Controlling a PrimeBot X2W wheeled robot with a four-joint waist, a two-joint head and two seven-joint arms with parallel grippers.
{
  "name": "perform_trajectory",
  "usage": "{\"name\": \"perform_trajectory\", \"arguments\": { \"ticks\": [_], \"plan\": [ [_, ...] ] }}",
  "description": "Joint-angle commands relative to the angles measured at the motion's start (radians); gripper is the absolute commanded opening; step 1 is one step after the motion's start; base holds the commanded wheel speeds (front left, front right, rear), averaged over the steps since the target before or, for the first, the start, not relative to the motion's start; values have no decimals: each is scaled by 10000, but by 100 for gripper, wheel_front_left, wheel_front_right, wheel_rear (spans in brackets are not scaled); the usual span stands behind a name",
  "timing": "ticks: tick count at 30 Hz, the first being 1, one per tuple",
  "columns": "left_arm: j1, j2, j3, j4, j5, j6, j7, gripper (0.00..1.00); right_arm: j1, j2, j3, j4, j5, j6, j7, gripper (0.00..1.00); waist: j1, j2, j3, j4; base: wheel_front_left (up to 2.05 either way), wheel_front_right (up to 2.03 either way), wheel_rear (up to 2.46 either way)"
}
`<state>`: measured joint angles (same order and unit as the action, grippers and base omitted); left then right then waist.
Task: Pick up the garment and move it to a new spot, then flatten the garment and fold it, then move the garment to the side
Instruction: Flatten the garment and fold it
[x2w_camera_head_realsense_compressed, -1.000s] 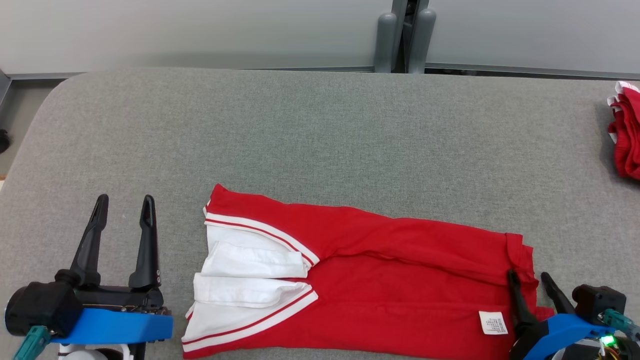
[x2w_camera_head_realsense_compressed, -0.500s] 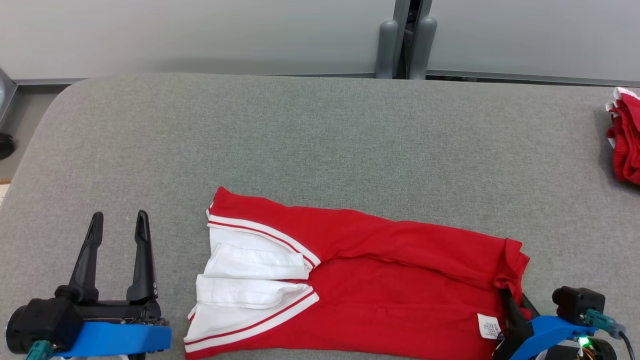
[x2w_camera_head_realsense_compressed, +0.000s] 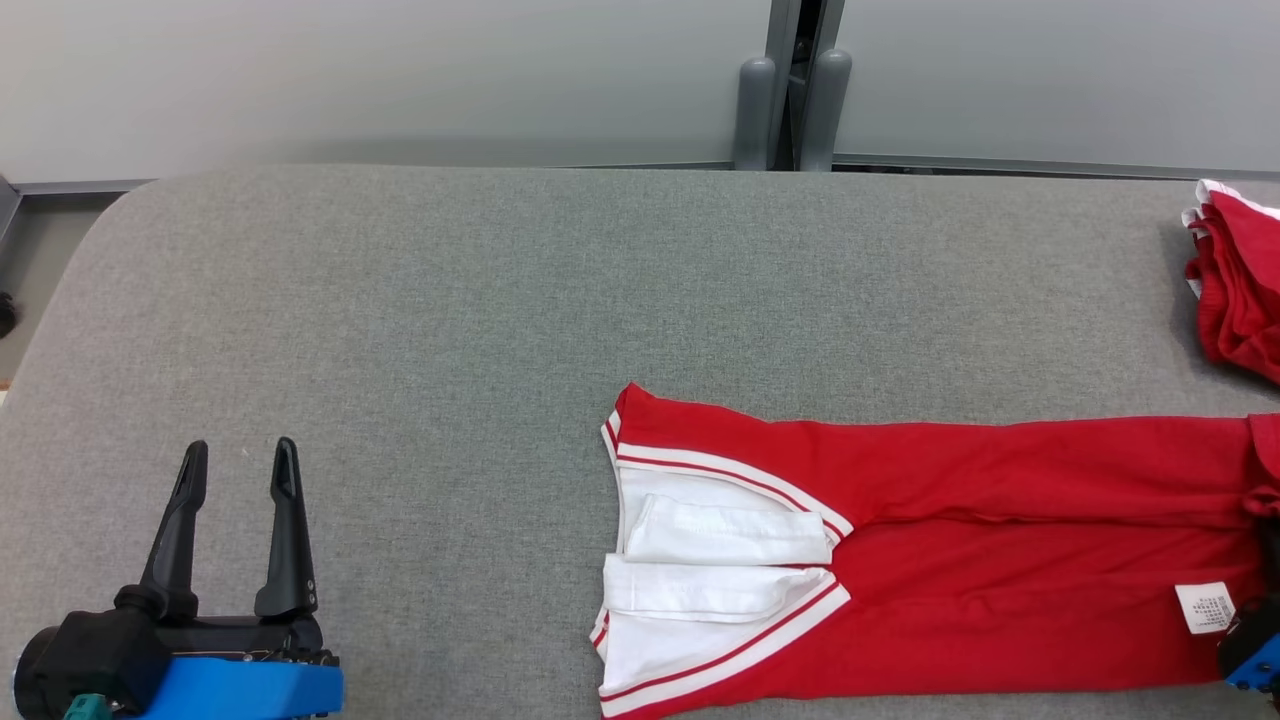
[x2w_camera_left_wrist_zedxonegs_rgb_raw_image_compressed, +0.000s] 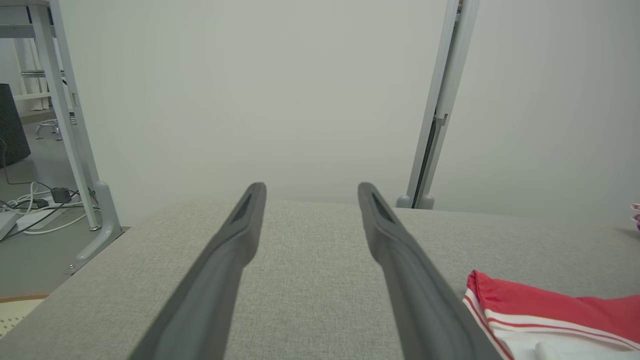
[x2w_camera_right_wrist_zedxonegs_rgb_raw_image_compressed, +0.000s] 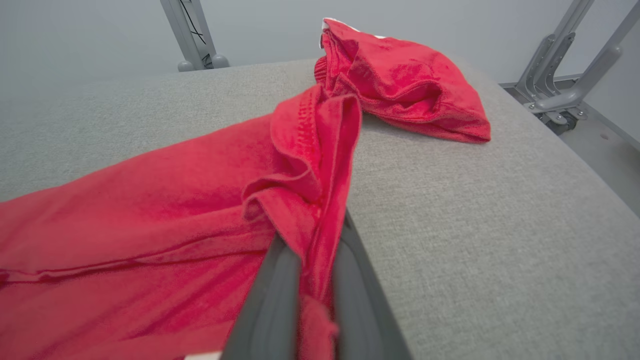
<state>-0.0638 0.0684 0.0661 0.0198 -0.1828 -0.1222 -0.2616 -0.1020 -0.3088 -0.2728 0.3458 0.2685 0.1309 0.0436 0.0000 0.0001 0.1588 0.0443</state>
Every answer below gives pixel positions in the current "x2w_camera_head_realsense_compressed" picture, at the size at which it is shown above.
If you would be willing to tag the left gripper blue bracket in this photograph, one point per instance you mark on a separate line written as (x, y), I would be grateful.
(250, 690)

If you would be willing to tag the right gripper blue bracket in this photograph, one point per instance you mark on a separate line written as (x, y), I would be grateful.
(1260, 655)

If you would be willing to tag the red and white shirt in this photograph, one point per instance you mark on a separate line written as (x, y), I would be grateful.
(1000, 560)

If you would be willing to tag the crumpled red white garment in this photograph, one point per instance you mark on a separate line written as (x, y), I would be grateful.
(1245, 290)

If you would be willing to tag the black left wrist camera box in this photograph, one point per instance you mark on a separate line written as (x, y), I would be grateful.
(90, 660)

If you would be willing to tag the grey metal wall rail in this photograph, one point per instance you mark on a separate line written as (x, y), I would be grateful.
(1050, 166)

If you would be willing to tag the grey rounded post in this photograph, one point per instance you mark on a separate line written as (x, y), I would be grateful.
(825, 110)
(755, 115)

